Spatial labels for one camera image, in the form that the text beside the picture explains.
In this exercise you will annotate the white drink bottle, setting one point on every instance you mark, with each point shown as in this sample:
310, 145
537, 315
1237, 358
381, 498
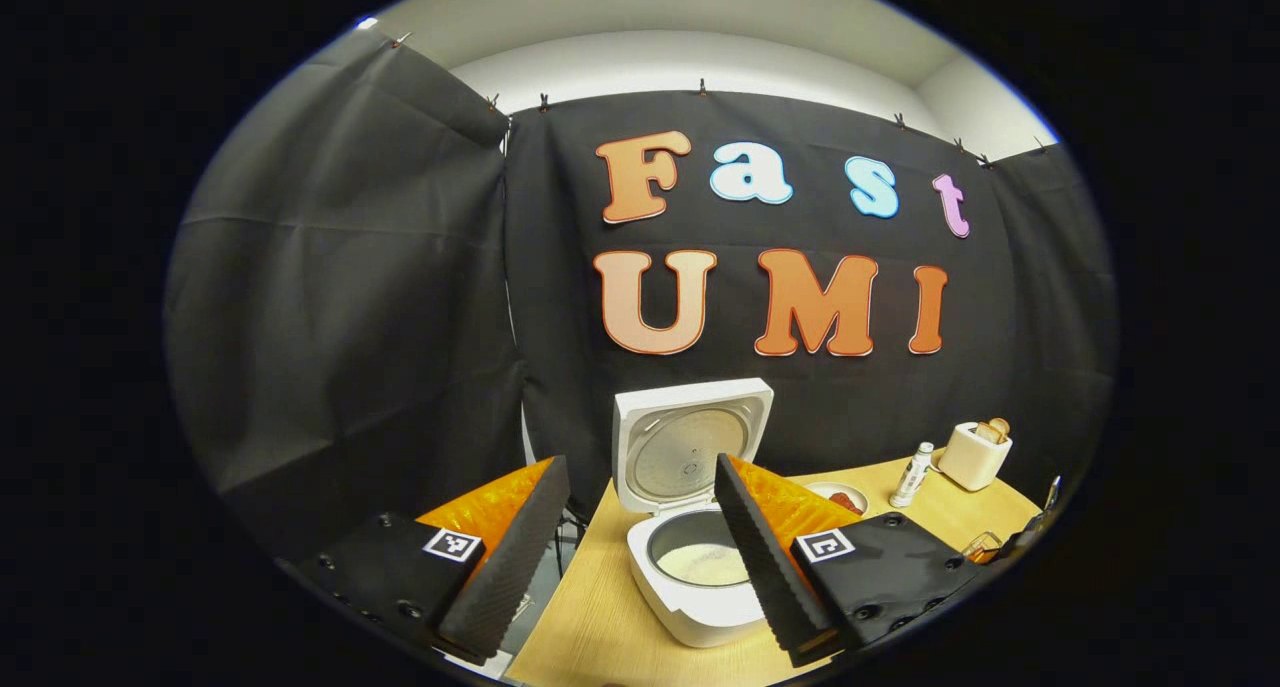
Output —
912, 477

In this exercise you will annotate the black tripod stand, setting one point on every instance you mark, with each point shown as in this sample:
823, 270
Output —
572, 532

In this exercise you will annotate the black backdrop cloth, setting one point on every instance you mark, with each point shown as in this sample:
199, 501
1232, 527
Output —
350, 317

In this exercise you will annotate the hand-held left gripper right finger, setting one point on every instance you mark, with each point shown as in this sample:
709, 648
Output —
765, 567

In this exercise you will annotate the red meat piece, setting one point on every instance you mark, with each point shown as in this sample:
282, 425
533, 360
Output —
846, 501

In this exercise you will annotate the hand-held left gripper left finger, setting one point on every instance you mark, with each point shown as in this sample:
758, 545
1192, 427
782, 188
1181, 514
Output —
510, 567

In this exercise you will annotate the toasted bread slice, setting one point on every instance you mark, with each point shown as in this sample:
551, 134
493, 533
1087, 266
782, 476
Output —
1001, 427
987, 433

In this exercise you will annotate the white rice cooker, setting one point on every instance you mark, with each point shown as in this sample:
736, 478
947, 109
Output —
690, 447

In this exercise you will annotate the white round plate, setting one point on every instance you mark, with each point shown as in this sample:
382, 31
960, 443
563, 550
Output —
828, 489

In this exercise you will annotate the white toaster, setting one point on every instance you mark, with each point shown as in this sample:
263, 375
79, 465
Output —
970, 459

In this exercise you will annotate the white rice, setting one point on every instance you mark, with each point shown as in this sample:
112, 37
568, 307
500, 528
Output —
705, 565

